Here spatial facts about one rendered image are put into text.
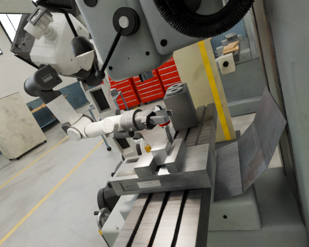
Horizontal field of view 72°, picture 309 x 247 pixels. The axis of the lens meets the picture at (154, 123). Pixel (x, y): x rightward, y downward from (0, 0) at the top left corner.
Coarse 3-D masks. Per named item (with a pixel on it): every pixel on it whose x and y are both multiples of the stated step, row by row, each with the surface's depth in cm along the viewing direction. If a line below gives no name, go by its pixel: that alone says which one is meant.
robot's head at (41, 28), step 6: (42, 18) 88; (48, 18) 88; (30, 24) 86; (36, 24) 87; (42, 24) 88; (48, 24) 90; (30, 30) 87; (36, 30) 87; (42, 30) 89; (48, 30) 93; (54, 30) 95; (36, 36) 88; (48, 36) 94
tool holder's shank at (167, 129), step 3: (162, 126) 80; (165, 126) 79; (168, 126) 79; (165, 129) 79; (168, 129) 79; (165, 132) 80; (168, 132) 80; (171, 132) 81; (168, 135) 80; (171, 135) 81; (168, 138) 81; (171, 138) 81; (171, 141) 81; (171, 144) 82
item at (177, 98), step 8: (168, 88) 119; (176, 88) 112; (184, 88) 111; (168, 96) 108; (176, 96) 105; (184, 96) 104; (168, 104) 107; (176, 104) 106; (184, 104) 106; (192, 104) 118; (176, 112) 108; (184, 112) 107; (192, 112) 107; (176, 120) 110; (184, 120) 109; (192, 120) 108; (176, 128) 111; (184, 128) 111
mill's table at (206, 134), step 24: (216, 120) 123; (192, 144) 93; (168, 192) 71; (192, 192) 65; (144, 216) 63; (168, 216) 60; (192, 216) 57; (120, 240) 58; (144, 240) 55; (168, 240) 53; (192, 240) 50
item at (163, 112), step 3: (162, 108) 77; (165, 108) 78; (153, 111) 78; (156, 111) 76; (159, 111) 76; (162, 111) 76; (165, 111) 77; (156, 114) 77; (159, 114) 76; (162, 114) 76; (165, 114) 77; (165, 117) 77; (168, 117) 78; (168, 120) 78; (159, 123) 78; (162, 123) 78
